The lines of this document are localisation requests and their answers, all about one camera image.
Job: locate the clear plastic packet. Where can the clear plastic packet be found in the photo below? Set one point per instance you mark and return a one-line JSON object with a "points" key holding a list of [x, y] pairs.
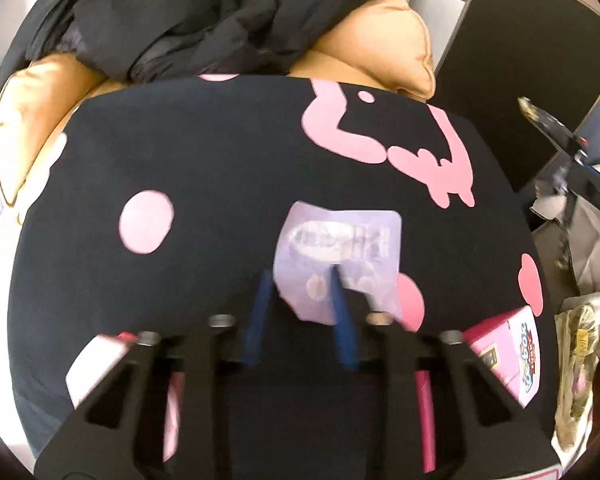
{"points": [[330, 240]]}

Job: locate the black pink printed tablecloth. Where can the black pink printed tablecloth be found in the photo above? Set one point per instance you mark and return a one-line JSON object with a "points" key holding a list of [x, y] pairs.
{"points": [[205, 160]]}

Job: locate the dark foil wrapper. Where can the dark foil wrapper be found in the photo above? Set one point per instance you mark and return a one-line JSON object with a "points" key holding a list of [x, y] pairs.
{"points": [[542, 117]]}

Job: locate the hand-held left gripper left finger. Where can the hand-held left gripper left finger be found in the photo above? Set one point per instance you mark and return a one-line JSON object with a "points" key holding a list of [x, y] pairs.
{"points": [[257, 320]]}

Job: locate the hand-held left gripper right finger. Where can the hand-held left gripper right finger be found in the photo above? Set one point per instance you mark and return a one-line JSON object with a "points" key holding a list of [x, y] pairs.
{"points": [[342, 330]]}

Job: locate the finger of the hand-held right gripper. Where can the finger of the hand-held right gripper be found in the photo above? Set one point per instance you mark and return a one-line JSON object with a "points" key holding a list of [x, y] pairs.
{"points": [[597, 175]]}

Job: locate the white pink box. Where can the white pink box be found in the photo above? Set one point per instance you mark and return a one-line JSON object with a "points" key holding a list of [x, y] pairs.
{"points": [[95, 365]]}

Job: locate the black clothing pile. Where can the black clothing pile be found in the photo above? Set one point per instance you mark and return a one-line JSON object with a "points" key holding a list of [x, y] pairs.
{"points": [[205, 10]]}

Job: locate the beige patterned snack packet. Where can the beige patterned snack packet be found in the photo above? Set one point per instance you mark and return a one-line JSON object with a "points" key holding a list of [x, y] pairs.
{"points": [[580, 370]]}

